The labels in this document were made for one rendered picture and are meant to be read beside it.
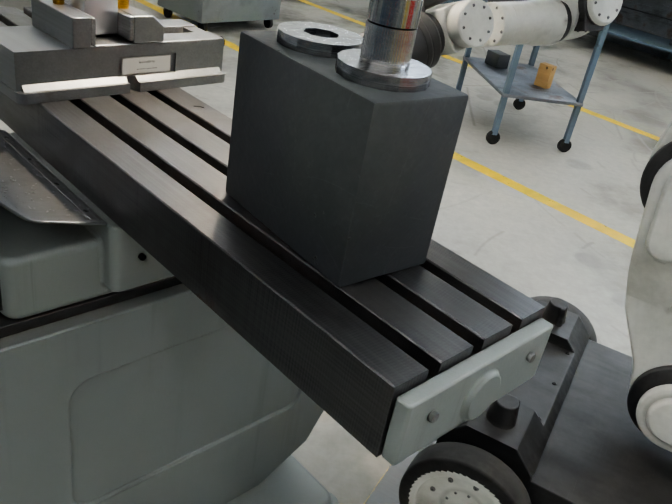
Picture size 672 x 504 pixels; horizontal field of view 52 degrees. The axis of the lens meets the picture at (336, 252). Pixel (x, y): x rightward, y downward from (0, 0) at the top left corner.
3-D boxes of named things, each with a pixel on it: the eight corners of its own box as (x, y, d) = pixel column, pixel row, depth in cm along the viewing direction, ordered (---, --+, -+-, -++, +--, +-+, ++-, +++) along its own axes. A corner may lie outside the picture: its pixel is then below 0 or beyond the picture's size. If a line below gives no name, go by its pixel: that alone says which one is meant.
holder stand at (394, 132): (307, 179, 88) (332, 17, 78) (426, 264, 74) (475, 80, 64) (223, 192, 81) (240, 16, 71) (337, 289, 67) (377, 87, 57)
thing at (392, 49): (362, 68, 62) (374, 5, 60) (355, 54, 66) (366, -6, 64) (413, 75, 63) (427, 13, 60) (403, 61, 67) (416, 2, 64)
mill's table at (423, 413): (43, 42, 146) (41, 3, 142) (542, 377, 73) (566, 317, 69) (-80, 47, 131) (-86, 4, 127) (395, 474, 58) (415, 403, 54)
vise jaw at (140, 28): (120, 20, 113) (121, -5, 111) (164, 41, 106) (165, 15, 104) (86, 21, 109) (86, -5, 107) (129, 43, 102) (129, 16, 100)
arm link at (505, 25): (410, 51, 108) (478, 47, 114) (446, 48, 100) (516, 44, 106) (409, 7, 106) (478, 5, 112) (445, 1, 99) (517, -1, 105)
